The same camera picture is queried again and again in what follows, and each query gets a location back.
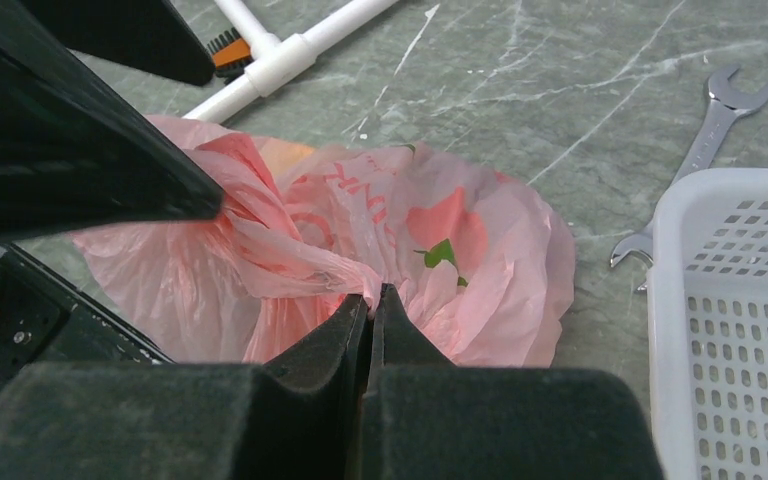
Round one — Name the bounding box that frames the silver open-end wrench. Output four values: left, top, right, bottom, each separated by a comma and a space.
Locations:
609, 64, 768, 268

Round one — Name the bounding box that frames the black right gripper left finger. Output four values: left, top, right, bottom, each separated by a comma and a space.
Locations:
0, 295, 368, 479

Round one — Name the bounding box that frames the orange black brush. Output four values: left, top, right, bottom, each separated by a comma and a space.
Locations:
207, 28, 254, 84

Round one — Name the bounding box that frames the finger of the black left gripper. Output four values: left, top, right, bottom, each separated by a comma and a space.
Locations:
0, 1, 223, 241
21, 0, 215, 87

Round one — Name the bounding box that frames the white perforated plastic basket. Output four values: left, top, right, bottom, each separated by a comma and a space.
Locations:
647, 168, 768, 479

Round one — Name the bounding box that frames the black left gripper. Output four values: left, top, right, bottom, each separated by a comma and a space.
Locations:
0, 245, 171, 391

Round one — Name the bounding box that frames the pink plastic bag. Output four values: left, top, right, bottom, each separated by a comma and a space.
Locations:
73, 116, 576, 367

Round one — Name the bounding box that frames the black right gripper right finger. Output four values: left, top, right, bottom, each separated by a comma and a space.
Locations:
357, 285, 663, 479

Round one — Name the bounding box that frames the white PVC pipe frame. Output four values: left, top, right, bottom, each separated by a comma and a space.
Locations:
185, 0, 396, 123

